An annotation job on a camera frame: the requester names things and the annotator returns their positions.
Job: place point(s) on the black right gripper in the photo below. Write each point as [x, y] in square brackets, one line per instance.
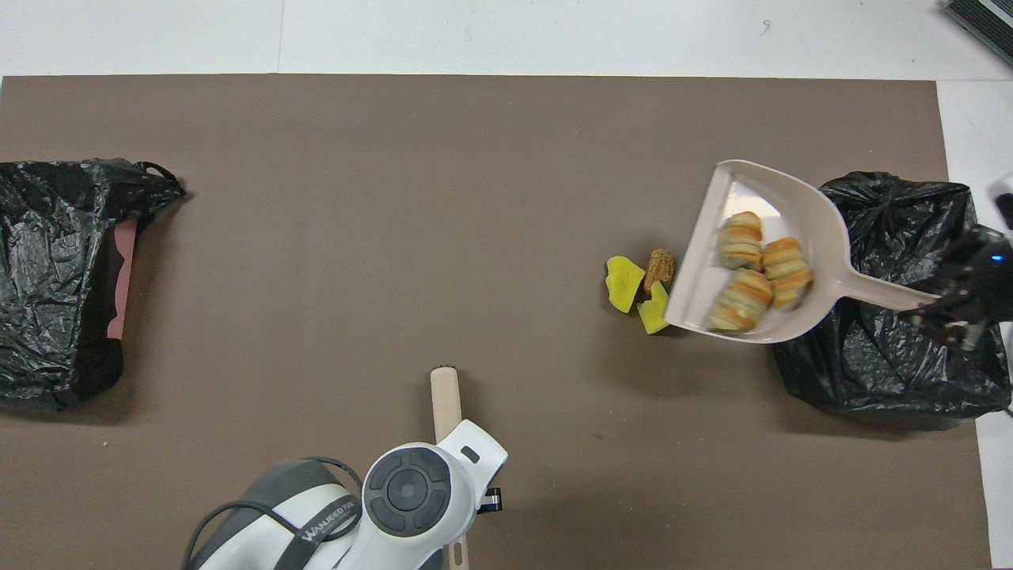
[995, 277]

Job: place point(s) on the black ribbed panel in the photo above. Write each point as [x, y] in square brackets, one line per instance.
[989, 24]

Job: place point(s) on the brown bread roll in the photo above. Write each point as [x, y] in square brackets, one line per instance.
[659, 269]

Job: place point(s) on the golden croissant piece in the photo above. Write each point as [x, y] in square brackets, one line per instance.
[786, 269]
[744, 301]
[741, 241]

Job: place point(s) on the brown table mat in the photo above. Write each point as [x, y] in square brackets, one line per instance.
[396, 198]

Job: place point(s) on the pink bin with black bag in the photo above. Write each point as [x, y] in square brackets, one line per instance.
[55, 277]

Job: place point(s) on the beige plastic dustpan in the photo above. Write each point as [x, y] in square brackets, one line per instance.
[823, 229]

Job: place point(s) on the beige hand brush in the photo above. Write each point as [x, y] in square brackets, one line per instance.
[445, 404]

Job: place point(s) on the yellow sponge piece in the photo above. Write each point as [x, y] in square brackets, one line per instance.
[653, 317]
[624, 283]

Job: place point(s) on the bin lined with black bag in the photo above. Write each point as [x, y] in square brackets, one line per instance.
[870, 372]

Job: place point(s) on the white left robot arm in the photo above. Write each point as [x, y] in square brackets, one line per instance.
[411, 491]

